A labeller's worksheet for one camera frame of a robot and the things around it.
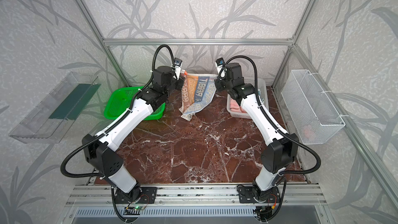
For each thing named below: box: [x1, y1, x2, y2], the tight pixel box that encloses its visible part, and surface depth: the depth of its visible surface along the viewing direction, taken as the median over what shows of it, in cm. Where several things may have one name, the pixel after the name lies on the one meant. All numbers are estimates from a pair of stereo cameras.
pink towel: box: [229, 98, 248, 114], surface depth 103 cm
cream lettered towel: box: [178, 73, 218, 121], surface depth 95 cm
